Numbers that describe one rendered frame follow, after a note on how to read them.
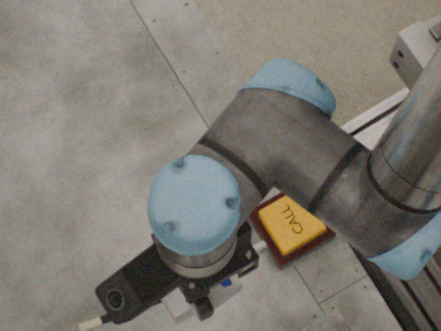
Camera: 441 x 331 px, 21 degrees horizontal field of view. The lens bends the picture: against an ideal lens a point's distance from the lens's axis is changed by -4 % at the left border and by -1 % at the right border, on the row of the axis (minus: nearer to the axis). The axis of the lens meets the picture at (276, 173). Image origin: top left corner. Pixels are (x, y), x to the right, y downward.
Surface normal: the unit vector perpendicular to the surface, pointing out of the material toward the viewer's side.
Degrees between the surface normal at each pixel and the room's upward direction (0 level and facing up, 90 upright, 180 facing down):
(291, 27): 0
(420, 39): 0
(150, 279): 32
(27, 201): 0
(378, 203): 58
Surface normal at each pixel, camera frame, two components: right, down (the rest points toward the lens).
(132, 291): -0.38, 0.06
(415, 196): -0.10, 0.69
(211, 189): 0.05, -0.27
